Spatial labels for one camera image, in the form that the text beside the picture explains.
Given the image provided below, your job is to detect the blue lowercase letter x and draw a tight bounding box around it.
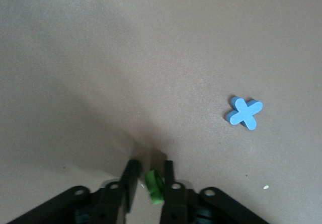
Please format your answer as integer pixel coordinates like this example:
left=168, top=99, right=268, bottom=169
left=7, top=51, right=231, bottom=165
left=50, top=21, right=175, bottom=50
left=227, top=96, right=264, bottom=131

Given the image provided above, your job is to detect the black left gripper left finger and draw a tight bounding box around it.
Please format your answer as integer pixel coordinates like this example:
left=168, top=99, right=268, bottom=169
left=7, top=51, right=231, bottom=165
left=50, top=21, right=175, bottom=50
left=10, top=160, right=140, bottom=224

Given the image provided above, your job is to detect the brown table mat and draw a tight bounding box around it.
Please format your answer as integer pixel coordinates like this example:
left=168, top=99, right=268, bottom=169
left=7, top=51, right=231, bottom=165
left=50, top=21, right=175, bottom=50
left=0, top=0, right=322, bottom=224

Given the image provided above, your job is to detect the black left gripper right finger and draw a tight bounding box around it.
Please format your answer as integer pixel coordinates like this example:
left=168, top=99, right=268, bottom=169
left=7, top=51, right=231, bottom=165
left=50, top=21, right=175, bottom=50
left=163, top=160, right=271, bottom=224

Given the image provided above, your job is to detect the green lowercase letter a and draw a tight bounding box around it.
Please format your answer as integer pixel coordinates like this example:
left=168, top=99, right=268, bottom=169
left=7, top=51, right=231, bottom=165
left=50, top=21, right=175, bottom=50
left=144, top=170, right=166, bottom=206

